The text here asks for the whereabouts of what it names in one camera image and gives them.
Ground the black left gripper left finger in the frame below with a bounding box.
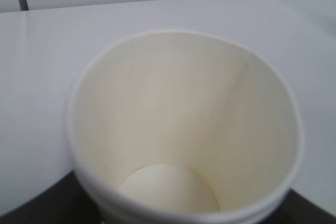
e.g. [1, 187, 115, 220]
[1, 172, 102, 224]

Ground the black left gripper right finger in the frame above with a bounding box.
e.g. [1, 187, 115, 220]
[265, 190, 335, 224]

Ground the white paper cup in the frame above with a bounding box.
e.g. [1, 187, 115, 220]
[65, 30, 304, 223]

